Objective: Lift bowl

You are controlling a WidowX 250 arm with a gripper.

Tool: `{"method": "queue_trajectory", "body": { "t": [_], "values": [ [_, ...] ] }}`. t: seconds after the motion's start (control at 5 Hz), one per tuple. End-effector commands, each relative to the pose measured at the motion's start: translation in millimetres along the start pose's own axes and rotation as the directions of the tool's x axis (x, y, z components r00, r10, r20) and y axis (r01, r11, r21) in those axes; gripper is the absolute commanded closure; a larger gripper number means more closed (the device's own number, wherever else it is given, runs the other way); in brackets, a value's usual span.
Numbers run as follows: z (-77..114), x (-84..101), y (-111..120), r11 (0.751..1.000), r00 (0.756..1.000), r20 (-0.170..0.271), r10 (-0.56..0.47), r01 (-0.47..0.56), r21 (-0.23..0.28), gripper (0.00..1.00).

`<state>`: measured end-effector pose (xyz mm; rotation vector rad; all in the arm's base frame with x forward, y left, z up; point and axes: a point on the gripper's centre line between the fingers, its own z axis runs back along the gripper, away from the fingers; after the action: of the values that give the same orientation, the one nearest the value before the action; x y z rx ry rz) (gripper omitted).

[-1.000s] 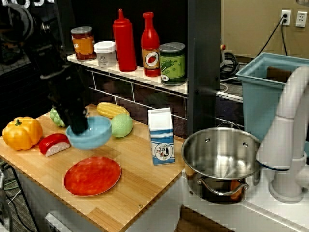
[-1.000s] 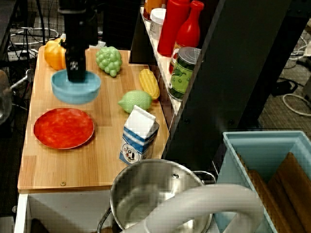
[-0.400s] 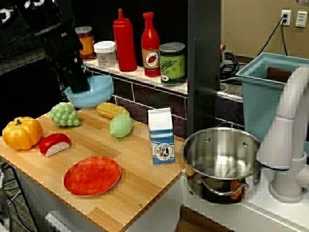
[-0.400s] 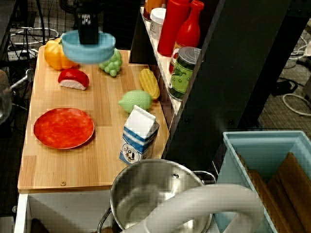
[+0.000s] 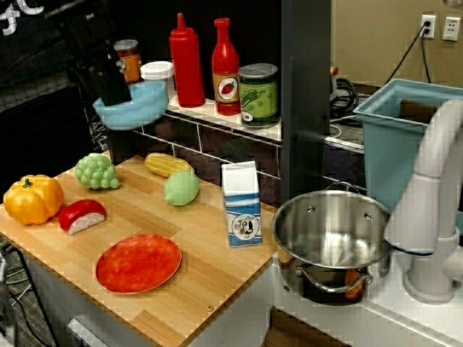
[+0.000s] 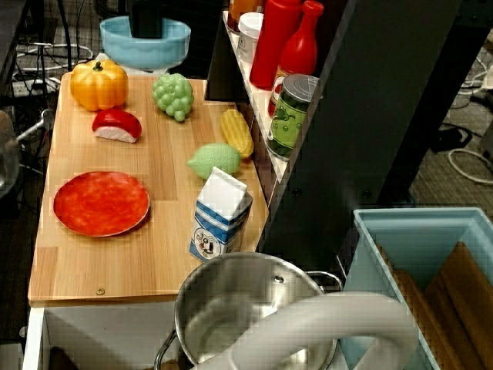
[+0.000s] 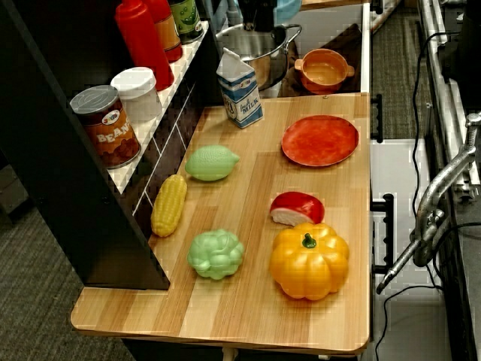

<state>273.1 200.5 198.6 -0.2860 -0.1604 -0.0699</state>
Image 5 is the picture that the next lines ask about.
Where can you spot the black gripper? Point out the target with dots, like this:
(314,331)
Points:
(90,39)

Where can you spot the light blue bowl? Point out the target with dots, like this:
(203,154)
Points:
(137,108)

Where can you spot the white plastic jar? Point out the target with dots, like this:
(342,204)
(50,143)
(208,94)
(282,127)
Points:
(157,71)

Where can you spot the red squeeze bottle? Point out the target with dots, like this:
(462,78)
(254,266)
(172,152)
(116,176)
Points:
(186,68)

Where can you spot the green toy grape bunch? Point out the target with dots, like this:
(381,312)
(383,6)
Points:
(96,171)

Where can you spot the yellow toy corn cob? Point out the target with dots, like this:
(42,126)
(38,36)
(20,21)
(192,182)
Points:
(164,164)

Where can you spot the red sauce bottle with label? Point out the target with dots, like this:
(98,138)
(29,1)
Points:
(225,58)

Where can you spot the green toy lemon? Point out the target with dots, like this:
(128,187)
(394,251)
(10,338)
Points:
(181,189)

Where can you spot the red white toy cheese wedge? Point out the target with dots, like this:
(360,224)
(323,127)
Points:
(81,213)

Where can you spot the yellow toy bell pepper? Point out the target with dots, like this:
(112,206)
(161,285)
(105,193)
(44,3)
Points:
(32,200)

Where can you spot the green pea can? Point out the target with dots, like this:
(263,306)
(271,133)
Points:
(257,97)

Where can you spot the orange round plate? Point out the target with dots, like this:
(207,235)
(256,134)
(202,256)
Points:
(139,264)

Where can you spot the blue white milk carton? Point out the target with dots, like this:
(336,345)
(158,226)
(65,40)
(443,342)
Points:
(243,213)

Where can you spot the white device with red button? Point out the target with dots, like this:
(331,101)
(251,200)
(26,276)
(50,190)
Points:
(333,77)

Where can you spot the stainless steel pot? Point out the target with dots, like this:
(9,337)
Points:
(325,231)

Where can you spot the teal plastic bin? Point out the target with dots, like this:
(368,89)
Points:
(383,159)

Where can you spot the brown cardboard box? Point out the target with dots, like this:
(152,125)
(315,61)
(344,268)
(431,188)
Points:
(417,108)

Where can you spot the white toy faucet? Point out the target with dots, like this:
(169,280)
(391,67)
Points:
(419,209)

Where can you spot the dark grey vertical post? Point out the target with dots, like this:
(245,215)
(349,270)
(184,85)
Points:
(305,108)

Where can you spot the white wall power outlet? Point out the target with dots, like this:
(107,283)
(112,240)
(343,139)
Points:
(428,26)

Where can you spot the white wall data outlet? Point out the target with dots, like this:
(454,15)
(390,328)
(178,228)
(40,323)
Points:
(451,28)

